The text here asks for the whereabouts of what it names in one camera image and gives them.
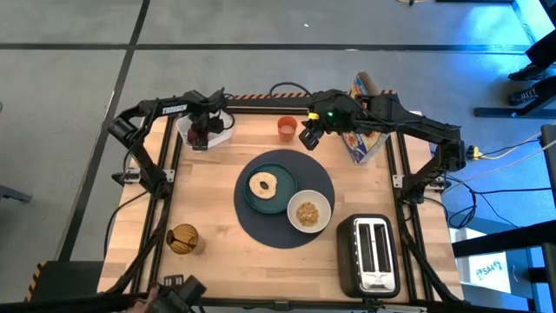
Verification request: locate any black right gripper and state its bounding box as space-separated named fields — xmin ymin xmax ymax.
xmin=298 ymin=102 xmax=331 ymax=152

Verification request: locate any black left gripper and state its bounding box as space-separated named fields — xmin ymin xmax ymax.
xmin=186 ymin=88 xmax=228 ymax=152

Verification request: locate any colourful cereal box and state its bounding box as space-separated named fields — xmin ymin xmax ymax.
xmin=341 ymin=71 xmax=392 ymax=166

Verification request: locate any bagel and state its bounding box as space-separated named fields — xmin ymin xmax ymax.
xmin=248 ymin=171 xmax=279 ymax=201

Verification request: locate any white plastic bin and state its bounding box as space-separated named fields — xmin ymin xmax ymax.
xmin=175 ymin=108 xmax=235 ymax=151

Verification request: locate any orange cup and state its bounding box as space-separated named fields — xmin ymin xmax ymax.
xmin=276 ymin=115 xmax=299 ymax=143

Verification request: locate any hazard-striped black bar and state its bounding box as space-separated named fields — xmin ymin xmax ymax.
xmin=225 ymin=89 xmax=399 ymax=110

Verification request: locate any teal plate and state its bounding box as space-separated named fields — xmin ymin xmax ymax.
xmin=242 ymin=162 xmax=299 ymax=215

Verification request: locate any white bowl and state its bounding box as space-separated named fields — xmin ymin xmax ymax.
xmin=286 ymin=189 xmax=333 ymax=235

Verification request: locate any cereal flakes heap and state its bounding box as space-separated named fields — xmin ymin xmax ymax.
xmin=295 ymin=201 xmax=321 ymax=228

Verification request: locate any amber glass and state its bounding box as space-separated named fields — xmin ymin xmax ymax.
xmin=165 ymin=223 xmax=201 ymax=256

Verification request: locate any dark round placemat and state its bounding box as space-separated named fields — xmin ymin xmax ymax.
xmin=233 ymin=149 xmax=336 ymax=250

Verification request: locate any black and chrome toaster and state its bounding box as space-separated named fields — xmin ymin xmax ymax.
xmin=336 ymin=212 xmax=401 ymax=300

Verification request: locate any black handheld device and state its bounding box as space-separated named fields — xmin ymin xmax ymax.
xmin=147 ymin=273 xmax=209 ymax=313

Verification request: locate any person's hand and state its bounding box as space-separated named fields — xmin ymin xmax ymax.
xmin=125 ymin=284 xmax=160 ymax=313

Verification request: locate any black desk foot bar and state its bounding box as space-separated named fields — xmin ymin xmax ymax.
xmin=473 ymin=97 xmax=556 ymax=118

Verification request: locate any black box with hazard stripe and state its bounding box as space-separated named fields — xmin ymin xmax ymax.
xmin=25 ymin=259 xmax=104 ymax=303

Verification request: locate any grey furniture foot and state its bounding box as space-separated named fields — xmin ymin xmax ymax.
xmin=0 ymin=184 xmax=34 ymax=204

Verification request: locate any black beam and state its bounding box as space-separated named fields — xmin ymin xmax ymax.
xmin=451 ymin=219 xmax=556 ymax=258

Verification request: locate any person's shoe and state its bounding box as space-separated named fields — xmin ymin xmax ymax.
xmin=507 ymin=62 xmax=549 ymax=83
xmin=507 ymin=84 xmax=541 ymax=107

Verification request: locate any white paper sign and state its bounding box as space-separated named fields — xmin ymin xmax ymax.
xmin=471 ymin=253 xmax=513 ymax=293

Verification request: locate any black upright panel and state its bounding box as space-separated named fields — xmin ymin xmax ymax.
xmin=539 ymin=123 xmax=556 ymax=201

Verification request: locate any person's leg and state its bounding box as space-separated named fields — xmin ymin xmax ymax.
xmin=524 ymin=28 xmax=556 ymax=67

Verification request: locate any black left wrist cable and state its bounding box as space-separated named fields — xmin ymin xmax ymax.
xmin=219 ymin=92 xmax=236 ymax=130

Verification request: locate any black cable bundle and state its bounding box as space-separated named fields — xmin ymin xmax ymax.
xmin=106 ymin=195 xmax=173 ymax=296
xmin=399 ymin=225 xmax=461 ymax=303

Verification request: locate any black floor cable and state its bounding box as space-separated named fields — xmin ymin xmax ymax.
xmin=434 ymin=180 xmax=555 ymax=231

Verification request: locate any black frame crossbar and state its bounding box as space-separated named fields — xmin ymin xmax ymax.
xmin=0 ymin=293 xmax=556 ymax=313

